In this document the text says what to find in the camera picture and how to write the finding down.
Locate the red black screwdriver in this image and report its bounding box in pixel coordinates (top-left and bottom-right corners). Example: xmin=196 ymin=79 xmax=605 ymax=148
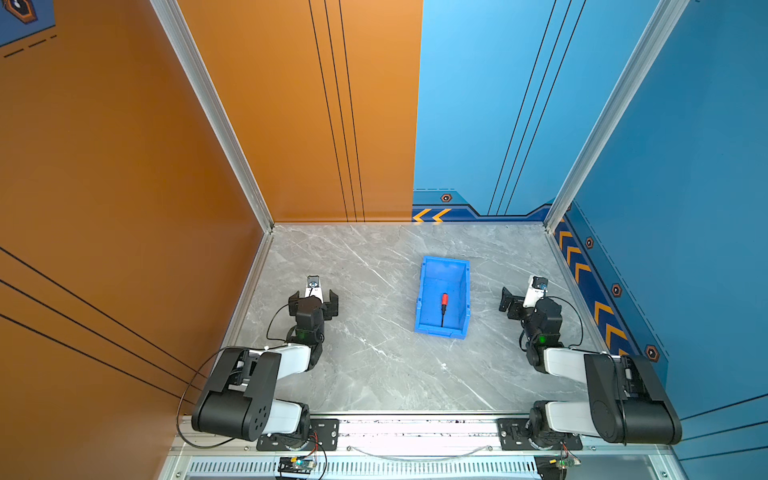
xmin=440 ymin=293 xmax=449 ymax=328

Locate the blue plastic bin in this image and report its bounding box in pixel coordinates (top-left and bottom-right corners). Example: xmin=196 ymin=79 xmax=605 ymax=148
xmin=414 ymin=256 xmax=471 ymax=340

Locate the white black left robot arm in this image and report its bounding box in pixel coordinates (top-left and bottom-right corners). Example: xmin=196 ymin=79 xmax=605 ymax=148
xmin=191 ymin=286 xmax=339 ymax=449

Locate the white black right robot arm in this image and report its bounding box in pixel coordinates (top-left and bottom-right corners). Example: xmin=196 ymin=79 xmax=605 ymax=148
xmin=499 ymin=286 xmax=683 ymax=450

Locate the left green circuit board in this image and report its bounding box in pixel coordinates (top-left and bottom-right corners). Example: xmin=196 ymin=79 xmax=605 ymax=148
xmin=277 ymin=457 xmax=317 ymax=479

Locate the green circuit board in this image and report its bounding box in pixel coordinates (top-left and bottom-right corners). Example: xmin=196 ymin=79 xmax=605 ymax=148
xmin=547 ymin=443 xmax=582 ymax=479
xmin=277 ymin=457 xmax=317 ymax=479

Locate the right green circuit board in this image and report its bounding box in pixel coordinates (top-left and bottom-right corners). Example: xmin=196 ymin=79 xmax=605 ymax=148
xmin=547 ymin=443 xmax=582 ymax=479

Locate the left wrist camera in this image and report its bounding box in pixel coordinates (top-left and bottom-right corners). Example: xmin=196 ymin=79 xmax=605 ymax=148
xmin=305 ymin=275 xmax=324 ymax=302

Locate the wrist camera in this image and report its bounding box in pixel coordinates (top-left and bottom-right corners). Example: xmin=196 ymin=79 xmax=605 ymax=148
xmin=305 ymin=275 xmax=324 ymax=302
xmin=523 ymin=275 xmax=549 ymax=308

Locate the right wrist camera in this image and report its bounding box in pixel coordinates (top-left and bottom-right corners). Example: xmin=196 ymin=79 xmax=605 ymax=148
xmin=523 ymin=275 xmax=549 ymax=308

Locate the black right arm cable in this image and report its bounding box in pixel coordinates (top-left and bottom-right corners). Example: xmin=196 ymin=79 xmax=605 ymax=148
xmin=548 ymin=295 xmax=586 ymax=349

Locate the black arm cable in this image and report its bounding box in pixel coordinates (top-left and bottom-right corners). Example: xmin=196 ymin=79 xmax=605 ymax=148
xmin=175 ymin=302 xmax=307 ymax=450
xmin=548 ymin=295 xmax=586 ymax=349

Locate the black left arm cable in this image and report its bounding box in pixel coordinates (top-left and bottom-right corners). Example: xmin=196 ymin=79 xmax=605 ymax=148
xmin=175 ymin=302 xmax=307 ymax=450

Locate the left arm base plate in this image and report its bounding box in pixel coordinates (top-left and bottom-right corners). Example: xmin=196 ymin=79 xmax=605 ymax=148
xmin=256 ymin=417 xmax=340 ymax=452

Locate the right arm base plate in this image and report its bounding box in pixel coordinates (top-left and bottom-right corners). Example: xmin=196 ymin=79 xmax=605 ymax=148
xmin=496 ymin=417 xmax=583 ymax=451

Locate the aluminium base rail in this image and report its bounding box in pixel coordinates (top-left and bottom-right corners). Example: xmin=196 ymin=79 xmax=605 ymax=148
xmin=158 ymin=413 xmax=686 ymax=479

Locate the aluminium corner post right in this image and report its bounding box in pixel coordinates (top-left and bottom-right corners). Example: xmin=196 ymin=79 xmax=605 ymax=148
xmin=543 ymin=0 xmax=689 ymax=233

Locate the aluminium corner post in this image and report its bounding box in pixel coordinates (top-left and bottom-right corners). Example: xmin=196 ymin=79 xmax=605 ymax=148
xmin=150 ymin=0 xmax=274 ymax=234
xmin=543 ymin=0 xmax=689 ymax=233

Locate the aluminium corner post left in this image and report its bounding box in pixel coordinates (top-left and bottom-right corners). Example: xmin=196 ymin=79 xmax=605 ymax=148
xmin=150 ymin=0 xmax=274 ymax=234

